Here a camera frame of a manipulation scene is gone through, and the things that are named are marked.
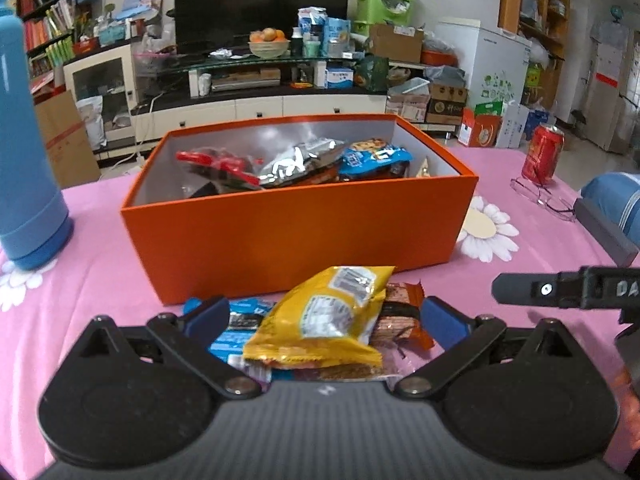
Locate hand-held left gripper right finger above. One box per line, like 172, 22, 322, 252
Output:
392, 296, 596, 401

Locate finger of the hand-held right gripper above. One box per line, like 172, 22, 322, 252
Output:
491, 270, 582, 309

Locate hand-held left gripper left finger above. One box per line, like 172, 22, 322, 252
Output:
65, 296, 263, 401

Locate blue snack packet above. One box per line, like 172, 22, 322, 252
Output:
182, 297, 281, 368

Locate brown wafer packet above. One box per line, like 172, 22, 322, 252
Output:
370, 281, 436, 351

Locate yellow snack packet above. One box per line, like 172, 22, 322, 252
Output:
242, 265, 397, 368

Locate orange cardboard box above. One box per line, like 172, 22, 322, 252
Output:
120, 113, 479, 306

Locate red snack packet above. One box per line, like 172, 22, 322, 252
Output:
176, 147, 263, 191

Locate silver snack packet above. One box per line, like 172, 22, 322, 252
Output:
257, 139, 346, 188

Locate blue cookie packet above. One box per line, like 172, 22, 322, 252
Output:
339, 139, 415, 181

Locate dark grey glasses case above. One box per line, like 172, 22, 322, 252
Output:
574, 197, 640, 268

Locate blue striped cloth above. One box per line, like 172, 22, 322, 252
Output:
580, 171, 640, 248

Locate pink flower print tablecloth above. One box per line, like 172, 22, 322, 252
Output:
0, 135, 640, 480

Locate red soda can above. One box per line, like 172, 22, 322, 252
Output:
521, 124, 566, 187

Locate white carton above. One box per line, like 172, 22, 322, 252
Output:
495, 105, 531, 148

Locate orange gift carton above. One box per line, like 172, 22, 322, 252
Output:
460, 107, 503, 148

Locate tall white cabinet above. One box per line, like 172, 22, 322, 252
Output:
582, 20, 631, 153

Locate brown printed carton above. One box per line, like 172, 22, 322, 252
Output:
427, 84, 468, 126

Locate pale carton with bag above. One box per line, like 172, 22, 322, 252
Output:
386, 91, 431, 123

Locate white television stand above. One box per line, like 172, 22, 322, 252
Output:
100, 57, 391, 161

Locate large plain cardboard box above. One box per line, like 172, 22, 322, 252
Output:
35, 90, 101, 188

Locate white small fridge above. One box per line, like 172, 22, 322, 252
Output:
435, 20, 532, 111

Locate blue thermos bottle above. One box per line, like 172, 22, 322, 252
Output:
0, 0, 75, 271

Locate dark green gift bag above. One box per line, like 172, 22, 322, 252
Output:
356, 55, 390, 93

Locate blue white mask box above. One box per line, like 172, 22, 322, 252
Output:
325, 66, 356, 89

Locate open brown cardboard box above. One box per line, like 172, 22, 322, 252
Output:
369, 24, 425, 63

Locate bowl of oranges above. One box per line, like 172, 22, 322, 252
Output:
248, 27, 292, 58

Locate white glass door cabinet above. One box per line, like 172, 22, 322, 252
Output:
63, 42, 138, 148

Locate blue white tissue package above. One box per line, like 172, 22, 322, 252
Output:
325, 17, 352, 58

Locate blue white milk bag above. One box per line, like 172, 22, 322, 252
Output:
298, 7, 328, 42

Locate black television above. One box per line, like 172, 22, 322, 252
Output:
175, 0, 351, 53

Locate bookshelf with books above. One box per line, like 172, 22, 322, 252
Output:
0, 0, 108, 96

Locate clear frame eyeglasses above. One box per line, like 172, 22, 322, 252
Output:
510, 177, 578, 223

